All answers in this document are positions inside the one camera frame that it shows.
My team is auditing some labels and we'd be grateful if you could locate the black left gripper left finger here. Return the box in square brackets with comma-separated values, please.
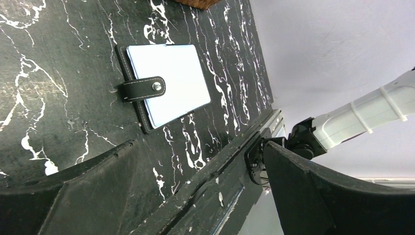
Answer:
[0, 140, 138, 235]

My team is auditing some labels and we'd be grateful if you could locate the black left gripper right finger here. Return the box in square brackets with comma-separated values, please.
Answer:
[263, 142, 415, 235]

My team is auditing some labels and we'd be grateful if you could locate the black leather card holder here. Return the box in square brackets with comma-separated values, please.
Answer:
[115, 44, 211, 134]

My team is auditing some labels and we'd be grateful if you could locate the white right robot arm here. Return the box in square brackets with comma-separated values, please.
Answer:
[284, 69, 415, 160]

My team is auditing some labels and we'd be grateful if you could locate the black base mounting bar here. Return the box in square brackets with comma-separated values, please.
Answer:
[132, 109, 284, 235]

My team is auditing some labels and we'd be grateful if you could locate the brown woven divided basket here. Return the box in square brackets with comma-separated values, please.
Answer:
[174, 0, 221, 10]

